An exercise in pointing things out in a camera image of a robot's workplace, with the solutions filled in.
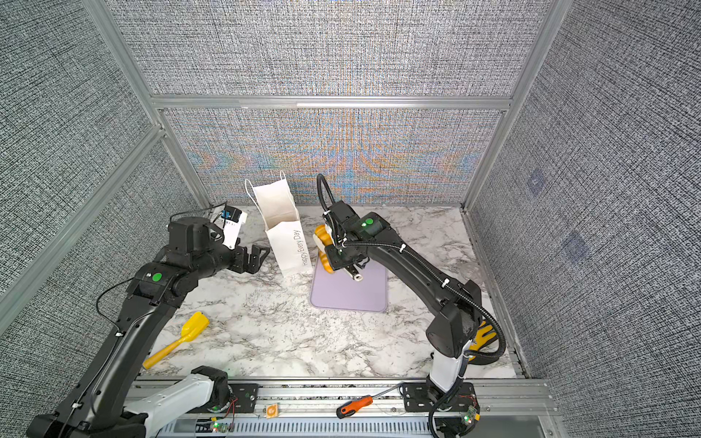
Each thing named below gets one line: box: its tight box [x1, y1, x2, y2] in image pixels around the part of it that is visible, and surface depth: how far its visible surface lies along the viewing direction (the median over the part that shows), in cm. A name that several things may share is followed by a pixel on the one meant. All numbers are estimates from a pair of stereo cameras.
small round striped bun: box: [313, 224, 334, 247], surface depth 83 cm
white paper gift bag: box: [244, 170, 314, 278], surface depth 91 cm
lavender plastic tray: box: [311, 255, 388, 313], surface depth 95 cm
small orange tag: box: [266, 403, 279, 419], surface depth 73 cm
